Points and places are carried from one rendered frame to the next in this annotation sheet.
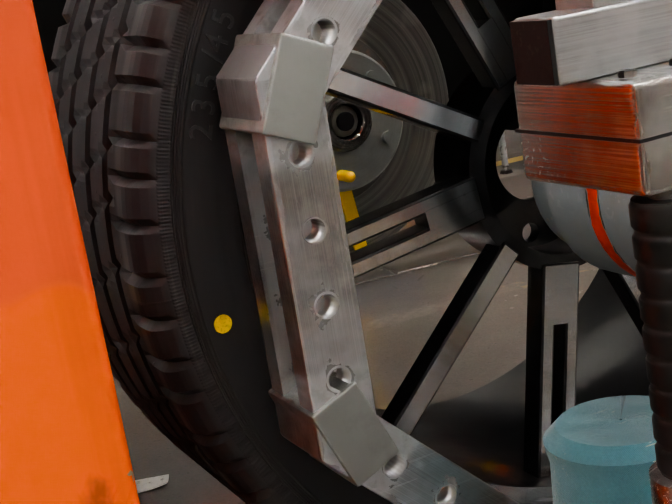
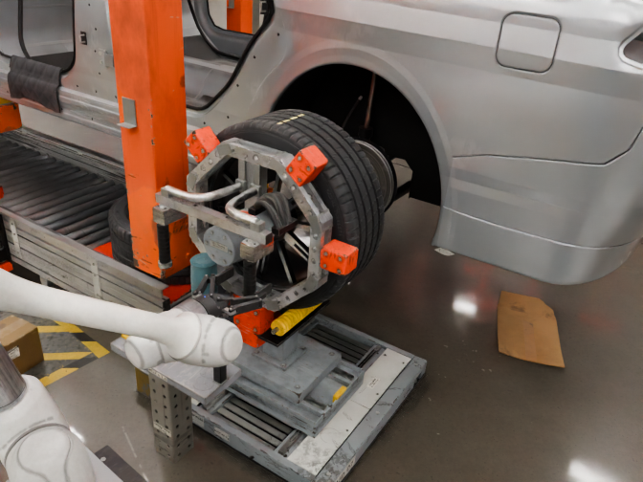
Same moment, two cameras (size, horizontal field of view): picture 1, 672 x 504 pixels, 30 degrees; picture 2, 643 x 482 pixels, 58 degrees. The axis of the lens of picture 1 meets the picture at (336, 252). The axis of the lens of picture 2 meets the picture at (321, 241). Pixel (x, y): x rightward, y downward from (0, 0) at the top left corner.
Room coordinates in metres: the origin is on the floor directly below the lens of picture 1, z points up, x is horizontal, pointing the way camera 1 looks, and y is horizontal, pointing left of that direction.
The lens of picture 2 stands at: (0.06, -1.69, 1.70)
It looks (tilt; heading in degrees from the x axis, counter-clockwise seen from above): 28 degrees down; 56
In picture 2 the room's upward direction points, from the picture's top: 5 degrees clockwise
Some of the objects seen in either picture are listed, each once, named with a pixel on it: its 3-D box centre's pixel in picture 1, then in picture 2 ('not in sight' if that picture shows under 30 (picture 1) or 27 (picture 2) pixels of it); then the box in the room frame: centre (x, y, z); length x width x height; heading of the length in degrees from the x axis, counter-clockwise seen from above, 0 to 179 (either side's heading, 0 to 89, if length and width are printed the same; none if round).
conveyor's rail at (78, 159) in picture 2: not in sight; (122, 179); (0.88, 1.71, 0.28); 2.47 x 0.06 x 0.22; 115
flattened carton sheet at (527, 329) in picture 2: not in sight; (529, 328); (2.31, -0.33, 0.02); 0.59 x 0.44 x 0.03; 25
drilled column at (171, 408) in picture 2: not in sight; (171, 405); (0.51, -0.20, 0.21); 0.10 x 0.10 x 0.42; 25
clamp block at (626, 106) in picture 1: (617, 121); (168, 211); (0.56, -0.14, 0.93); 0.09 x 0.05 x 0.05; 25
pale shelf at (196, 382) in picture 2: not in sight; (174, 359); (0.52, -0.23, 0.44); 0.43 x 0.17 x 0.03; 115
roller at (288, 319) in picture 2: not in sight; (298, 312); (0.96, -0.27, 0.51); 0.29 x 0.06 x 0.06; 25
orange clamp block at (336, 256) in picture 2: not in sight; (338, 257); (0.96, -0.49, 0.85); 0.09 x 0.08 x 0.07; 115
